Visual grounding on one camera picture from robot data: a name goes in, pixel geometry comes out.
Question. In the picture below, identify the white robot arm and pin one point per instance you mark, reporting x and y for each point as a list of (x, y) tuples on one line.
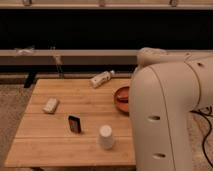
[(165, 86)]

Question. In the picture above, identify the black standing eraser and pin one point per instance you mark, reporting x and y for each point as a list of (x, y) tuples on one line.
[(75, 125)]

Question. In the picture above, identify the white plastic bottle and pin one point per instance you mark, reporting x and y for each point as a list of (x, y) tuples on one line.
[(101, 78)]

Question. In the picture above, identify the orange round bowl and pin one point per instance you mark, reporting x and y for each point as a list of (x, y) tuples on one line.
[(121, 97)]

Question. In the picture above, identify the wooden table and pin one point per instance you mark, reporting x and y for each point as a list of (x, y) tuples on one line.
[(45, 140)]

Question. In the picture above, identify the white paper cup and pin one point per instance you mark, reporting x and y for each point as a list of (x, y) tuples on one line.
[(106, 138)]

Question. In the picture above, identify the white rectangular sponge block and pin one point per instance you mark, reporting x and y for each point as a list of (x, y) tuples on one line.
[(51, 106)]

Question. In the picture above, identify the grey metal rail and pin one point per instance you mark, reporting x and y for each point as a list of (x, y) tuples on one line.
[(66, 57)]

